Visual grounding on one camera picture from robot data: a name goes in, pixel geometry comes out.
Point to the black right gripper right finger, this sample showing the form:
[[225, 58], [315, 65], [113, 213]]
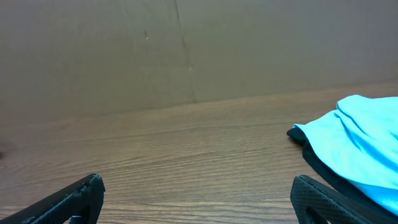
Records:
[[315, 203]]

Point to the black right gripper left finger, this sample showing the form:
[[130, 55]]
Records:
[[80, 202]]

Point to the light blue t-shirt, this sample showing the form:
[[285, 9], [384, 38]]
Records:
[[358, 142]]

